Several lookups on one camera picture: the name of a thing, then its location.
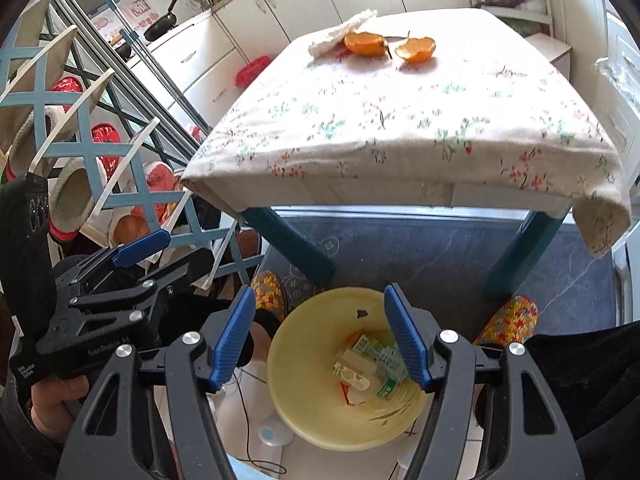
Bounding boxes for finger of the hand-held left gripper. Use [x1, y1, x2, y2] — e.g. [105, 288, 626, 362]
[69, 247, 217, 325]
[59, 229, 172, 287]

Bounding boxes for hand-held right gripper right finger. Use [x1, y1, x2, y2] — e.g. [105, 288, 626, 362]
[382, 282, 581, 480]

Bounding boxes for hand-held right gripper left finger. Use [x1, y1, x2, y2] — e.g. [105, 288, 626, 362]
[55, 285, 257, 480]

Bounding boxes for clear plastic bottle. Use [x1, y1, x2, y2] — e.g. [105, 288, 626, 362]
[332, 355, 401, 399]

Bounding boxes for clear plastic wrapper red print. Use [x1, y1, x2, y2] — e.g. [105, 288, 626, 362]
[339, 382, 372, 407]

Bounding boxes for yellow plastic bin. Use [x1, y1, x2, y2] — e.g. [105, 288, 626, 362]
[266, 286, 436, 451]

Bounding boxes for person's left hand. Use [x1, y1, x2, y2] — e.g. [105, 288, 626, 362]
[30, 374, 92, 436]

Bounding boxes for green drink carton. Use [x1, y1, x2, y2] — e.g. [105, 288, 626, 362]
[350, 335, 408, 381]

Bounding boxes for person's left leg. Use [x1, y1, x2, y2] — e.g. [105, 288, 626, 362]
[160, 287, 281, 368]

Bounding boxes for person's leg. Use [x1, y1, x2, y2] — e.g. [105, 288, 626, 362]
[160, 287, 281, 368]
[472, 320, 640, 480]

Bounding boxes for colourful crochet slipper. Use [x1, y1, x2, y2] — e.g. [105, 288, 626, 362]
[250, 270, 288, 323]
[472, 295, 540, 348]

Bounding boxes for group of house slippers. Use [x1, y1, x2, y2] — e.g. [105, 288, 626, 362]
[0, 0, 261, 271]

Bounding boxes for blue and white shoe rack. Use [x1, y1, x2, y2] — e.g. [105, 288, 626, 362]
[0, 0, 266, 291]

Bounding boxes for blue wooden table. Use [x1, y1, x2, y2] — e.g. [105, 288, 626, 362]
[239, 204, 568, 302]

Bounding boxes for person's right leg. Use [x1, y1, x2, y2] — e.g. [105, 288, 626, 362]
[472, 320, 640, 480]

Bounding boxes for red plastic dustpan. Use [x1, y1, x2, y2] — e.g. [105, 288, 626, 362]
[236, 55, 273, 88]

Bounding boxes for floral tablecloth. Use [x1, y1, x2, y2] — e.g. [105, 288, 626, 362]
[180, 7, 633, 260]

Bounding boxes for black frying pan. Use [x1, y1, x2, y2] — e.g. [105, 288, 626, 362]
[144, 0, 181, 42]

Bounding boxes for white kitchen cabinets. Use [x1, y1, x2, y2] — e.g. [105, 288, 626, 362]
[132, 0, 486, 126]

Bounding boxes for white paper towel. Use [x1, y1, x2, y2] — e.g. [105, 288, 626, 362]
[307, 8, 377, 57]

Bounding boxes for white storage box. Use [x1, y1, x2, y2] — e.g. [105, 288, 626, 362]
[525, 32, 573, 81]

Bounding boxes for clear plastic film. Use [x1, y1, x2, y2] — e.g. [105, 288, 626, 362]
[595, 55, 640, 106]

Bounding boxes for black cable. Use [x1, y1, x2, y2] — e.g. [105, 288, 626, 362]
[235, 365, 288, 476]

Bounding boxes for wall poster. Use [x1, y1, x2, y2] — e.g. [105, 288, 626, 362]
[97, 0, 166, 41]

